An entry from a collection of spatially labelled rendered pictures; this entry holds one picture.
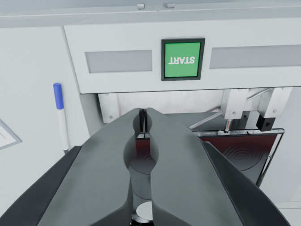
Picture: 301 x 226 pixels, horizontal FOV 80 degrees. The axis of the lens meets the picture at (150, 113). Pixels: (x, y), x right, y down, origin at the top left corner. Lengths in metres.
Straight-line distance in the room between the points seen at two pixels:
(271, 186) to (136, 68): 0.65
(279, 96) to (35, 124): 0.44
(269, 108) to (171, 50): 0.25
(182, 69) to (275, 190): 0.64
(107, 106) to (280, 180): 0.62
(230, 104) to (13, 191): 0.48
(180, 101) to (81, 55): 0.21
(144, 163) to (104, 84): 0.25
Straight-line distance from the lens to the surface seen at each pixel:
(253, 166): 0.54
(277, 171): 0.74
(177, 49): 0.25
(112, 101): 0.35
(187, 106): 0.39
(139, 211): 0.63
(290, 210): 0.88
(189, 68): 0.26
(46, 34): 0.28
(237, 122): 0.50
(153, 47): 0.25
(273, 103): 0.42
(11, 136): 0.38
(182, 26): 0.25
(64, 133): 0.33
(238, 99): 0.38
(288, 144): 0.66
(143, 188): 0.53
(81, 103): 0.30
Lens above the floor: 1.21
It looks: 58 degrees down
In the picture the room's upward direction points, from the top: 178 degrees clockwise
